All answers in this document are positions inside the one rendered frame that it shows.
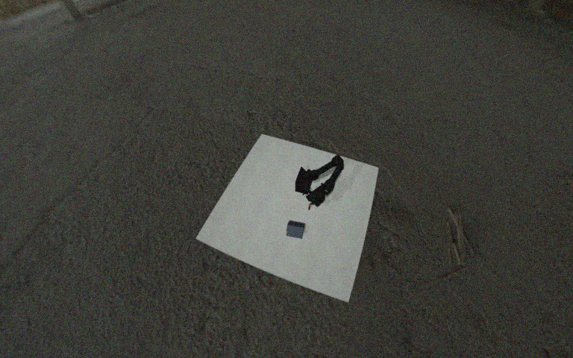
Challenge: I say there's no dark grey sloped panel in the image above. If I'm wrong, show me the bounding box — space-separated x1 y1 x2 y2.
286 220 305 239

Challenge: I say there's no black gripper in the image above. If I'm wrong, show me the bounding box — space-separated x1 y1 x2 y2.
302 185 321 207

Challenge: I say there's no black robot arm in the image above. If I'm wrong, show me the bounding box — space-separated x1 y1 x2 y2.
301 155 344 203

